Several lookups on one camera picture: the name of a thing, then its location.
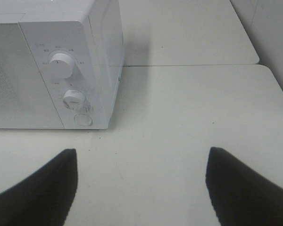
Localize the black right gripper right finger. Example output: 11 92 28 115
205 147 283 226

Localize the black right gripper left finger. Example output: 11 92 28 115
0 149 78 226

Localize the white microwave door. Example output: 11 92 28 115
0 24 63 129

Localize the white timer knob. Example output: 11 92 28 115
63 89 85 111

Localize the round white door button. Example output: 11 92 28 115
74 114 92 126

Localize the white microwave oven body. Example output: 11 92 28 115
0 0 124 129

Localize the upper white power knob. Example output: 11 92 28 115
49 52 82 79

